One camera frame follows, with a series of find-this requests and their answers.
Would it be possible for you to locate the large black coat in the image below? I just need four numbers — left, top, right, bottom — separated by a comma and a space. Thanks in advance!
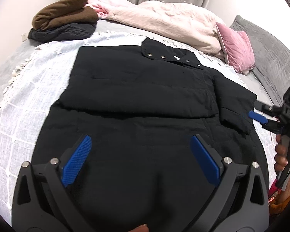
32, 38, 269, 231

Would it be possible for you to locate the right hand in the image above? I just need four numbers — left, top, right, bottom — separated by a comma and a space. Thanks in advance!
274, 134, 289, 172

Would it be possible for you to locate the left hand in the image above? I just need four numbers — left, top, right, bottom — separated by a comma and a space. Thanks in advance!
129, 224, 149, 232

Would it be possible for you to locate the grey padded headboard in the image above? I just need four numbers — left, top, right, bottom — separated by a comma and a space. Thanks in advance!
230, 15, 290, 105

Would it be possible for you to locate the pink velvet pillow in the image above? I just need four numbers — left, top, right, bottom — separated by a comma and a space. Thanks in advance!
216, 23, 255, 75

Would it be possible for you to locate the beige pink duvet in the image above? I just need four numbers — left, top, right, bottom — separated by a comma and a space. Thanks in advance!
86, 0, 224, 59

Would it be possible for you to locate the folded dark quilted jacket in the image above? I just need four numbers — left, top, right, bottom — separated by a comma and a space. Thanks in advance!
28, 23, 97, 43

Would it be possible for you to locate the folded brown garment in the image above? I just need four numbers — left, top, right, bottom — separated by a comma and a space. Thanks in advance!
32, 0, 99, 30

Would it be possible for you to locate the white wall switch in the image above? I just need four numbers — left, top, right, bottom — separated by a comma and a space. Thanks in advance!
21, 33, 28, 42

